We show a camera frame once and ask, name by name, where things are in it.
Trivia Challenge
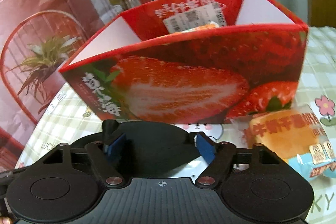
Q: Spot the black cloth item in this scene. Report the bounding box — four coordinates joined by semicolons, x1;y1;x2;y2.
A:
71;119;208;175

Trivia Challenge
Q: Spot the packaged bread blue wrapper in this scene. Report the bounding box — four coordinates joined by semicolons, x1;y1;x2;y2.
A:
230;105;335;181

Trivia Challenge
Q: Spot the orange floral cloth pouch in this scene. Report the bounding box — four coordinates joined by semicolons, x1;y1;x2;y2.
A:
169;22;220;36

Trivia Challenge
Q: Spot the person's left hand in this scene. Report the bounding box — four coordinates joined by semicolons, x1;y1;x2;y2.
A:
0;216;12;224

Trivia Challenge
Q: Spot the red strawberry cardboard box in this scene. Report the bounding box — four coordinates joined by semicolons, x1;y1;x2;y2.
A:
60;0;308;124

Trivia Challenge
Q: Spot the pink printed backdrop cloth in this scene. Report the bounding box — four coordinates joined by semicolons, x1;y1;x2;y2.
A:
1;0;149;171

